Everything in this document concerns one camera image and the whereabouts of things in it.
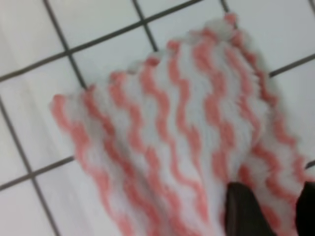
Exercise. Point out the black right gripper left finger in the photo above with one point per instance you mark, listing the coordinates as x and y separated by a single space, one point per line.
243 216

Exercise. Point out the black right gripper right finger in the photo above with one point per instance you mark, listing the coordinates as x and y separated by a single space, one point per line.
305 210

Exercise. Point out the pink wavy-striped towel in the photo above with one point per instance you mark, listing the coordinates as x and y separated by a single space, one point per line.
163 139

